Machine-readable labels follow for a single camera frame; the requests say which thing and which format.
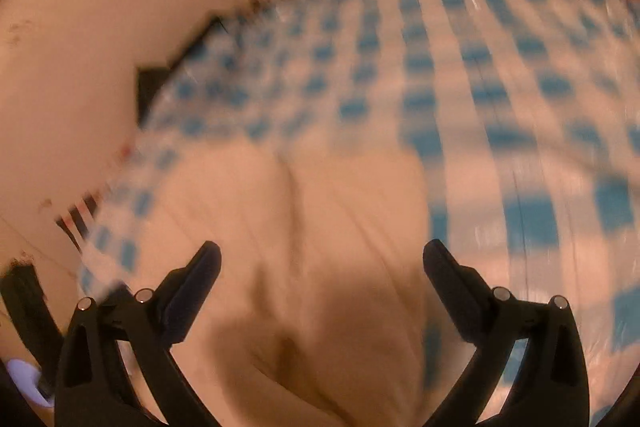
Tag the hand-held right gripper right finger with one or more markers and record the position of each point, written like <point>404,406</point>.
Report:
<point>450,292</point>

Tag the white padded jacket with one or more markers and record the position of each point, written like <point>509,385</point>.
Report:
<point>325,232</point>

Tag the dark cloth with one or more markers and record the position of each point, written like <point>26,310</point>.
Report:
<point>152,82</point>

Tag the printed white bag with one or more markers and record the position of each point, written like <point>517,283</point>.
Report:
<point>75,217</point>

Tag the blue checkered plastic sheet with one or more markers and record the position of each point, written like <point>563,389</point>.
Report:
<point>450,82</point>

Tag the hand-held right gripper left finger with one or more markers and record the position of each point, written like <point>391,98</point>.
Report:
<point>192,292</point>

